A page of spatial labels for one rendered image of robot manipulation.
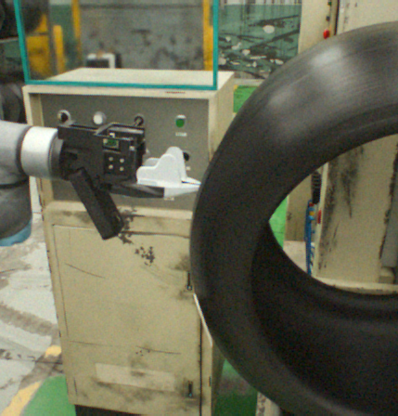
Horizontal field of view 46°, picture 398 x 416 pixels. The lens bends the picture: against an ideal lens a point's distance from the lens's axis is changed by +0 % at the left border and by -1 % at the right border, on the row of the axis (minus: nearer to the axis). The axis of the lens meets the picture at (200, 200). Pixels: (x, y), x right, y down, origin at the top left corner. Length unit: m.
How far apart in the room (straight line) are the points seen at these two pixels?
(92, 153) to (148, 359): 1.13
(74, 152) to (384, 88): 0.42
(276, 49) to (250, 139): 9.24
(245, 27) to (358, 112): 9.29
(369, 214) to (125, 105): 0.74
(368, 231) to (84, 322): 1.05
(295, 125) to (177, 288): 1.06
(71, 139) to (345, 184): 0.53
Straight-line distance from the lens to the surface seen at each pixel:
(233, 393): 2.10
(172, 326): 1.60
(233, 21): 9.79
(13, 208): 0.76
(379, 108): 0.51
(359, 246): 1.02
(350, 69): 0.53
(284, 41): 9.75
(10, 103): 4.45
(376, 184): 0.96
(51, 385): 2.21
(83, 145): 0.68
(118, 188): 0.66
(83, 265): 1.57
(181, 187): 0.65
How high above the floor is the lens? 1.49
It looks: 23 degrees down
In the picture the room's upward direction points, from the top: straight up
